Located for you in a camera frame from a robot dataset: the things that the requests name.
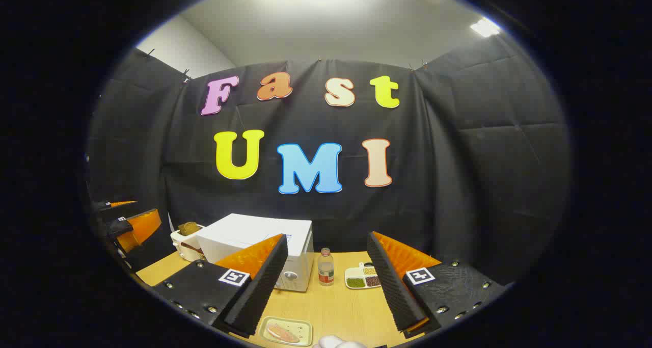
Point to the orange breaded cutlet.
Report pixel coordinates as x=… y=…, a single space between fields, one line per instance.
x=282 y=332

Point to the white toaster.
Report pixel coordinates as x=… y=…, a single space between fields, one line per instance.
x=186 y=246

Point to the brown bread slice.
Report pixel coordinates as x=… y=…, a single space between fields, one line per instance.
x=188 y=228

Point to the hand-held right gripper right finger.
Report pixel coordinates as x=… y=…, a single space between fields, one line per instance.
x=395 y=287

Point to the clear bottle with red label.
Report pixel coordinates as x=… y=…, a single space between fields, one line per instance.
x=326 y=269

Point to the white divided dish of beans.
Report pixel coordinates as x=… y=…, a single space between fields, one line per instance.
x=356 y=279

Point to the white microwave oven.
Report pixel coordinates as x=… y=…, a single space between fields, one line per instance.
x=244 y=231

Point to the small ceiling light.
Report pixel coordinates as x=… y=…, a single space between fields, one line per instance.
x=485 y=27

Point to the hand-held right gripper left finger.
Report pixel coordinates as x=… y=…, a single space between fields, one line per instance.
x=260 y=287

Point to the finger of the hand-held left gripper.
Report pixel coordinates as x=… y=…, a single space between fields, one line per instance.
x=109 y=205
x=147 y=246

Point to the pale green tray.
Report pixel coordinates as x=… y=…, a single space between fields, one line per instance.
x=304 y=330

